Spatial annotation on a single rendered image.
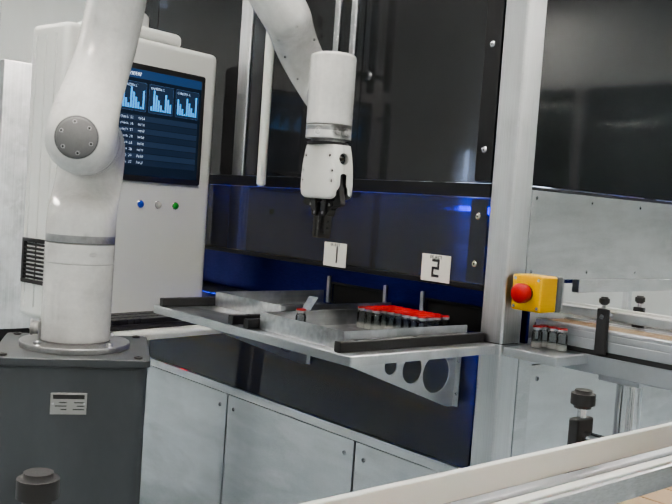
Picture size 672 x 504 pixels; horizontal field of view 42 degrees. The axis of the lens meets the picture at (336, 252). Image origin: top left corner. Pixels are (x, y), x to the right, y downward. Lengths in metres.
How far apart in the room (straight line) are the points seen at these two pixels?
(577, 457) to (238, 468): 1.92
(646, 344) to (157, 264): 1.33
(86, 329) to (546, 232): 0.96
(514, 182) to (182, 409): 1.41
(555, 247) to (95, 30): 1.03
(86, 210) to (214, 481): 1.31
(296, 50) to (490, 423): 0.85
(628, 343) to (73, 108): 1.11
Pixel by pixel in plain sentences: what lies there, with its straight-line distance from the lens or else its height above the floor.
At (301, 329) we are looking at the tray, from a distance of 1.69.
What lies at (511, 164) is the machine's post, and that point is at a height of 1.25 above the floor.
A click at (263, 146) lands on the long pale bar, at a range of 2.33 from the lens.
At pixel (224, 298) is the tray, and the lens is 2.10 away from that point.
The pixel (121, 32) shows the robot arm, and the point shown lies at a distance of 1.59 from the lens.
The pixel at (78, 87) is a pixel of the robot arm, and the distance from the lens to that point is 1.55.
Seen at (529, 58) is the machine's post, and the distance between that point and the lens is 1.85.
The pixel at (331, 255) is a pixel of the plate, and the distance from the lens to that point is 2.19.
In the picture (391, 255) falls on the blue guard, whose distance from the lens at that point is 2.03.
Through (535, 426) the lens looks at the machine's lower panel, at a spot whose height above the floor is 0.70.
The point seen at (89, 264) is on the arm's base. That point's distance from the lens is 1.56.
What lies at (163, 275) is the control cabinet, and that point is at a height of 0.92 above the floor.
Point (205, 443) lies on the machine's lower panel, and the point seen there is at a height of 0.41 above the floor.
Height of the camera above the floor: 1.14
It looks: 3 degrees down
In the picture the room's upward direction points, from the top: 4 degrees clockwise
